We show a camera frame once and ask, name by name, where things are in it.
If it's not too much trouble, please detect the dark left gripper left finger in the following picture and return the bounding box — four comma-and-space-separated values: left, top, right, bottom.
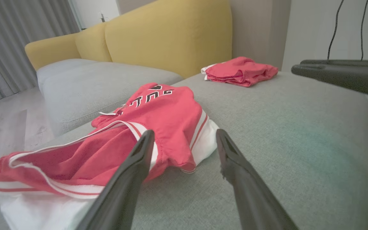
75, 129, 156, 230

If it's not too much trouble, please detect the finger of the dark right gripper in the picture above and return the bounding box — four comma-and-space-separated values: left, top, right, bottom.
291, 64, 368, 99
300, 59, 368, 68

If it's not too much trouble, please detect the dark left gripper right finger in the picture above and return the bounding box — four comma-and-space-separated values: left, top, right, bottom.
216, 129, 299, 230

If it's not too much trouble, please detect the red jersey number 23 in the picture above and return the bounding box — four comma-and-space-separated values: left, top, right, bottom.
0, 82, 219, 230

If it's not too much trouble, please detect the red shorts white trim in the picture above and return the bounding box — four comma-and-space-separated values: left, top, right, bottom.
201, 57, 279, 87

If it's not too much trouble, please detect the large grey sofa seat cushion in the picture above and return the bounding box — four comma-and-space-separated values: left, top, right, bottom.
0, 72, 368, 230

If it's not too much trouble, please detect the smaller grey sofa seat cushion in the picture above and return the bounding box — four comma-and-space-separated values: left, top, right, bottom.
36, 58, 184, 136

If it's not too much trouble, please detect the narrow yellow sofa back cushion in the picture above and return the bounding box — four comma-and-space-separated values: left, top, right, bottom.
75, 22, 113, 63

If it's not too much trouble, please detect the yellow sofa armrest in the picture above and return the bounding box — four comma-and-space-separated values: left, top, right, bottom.
24, 32, 81, 71

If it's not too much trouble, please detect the large yellow sofa back cushion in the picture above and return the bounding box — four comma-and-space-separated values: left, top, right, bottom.
105, 0, 233, 79

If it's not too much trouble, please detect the grey curtain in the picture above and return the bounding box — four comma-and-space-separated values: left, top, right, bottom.
0, 0, 81, 106

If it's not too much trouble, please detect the thin black cable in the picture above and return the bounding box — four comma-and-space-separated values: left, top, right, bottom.
360, 0, 368, 61
327, 0, 345, 60

